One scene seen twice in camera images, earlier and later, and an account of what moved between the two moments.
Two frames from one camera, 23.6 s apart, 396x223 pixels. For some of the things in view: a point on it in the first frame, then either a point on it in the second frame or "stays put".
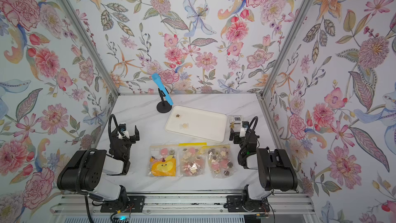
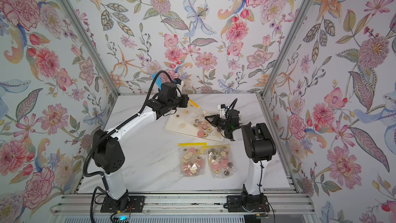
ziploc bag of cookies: x=220 y=163 stays put
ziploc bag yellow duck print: x=163 y=161 -> x=193 y=112
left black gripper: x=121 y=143 -> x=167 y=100
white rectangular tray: x=207 y=124 stays put
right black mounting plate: x=234 y=204 stays put
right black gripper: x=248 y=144 -> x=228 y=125
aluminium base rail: x=282 y=203 stays put
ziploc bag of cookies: x=193 y=159 stays put
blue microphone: x=158 y=78 stays put
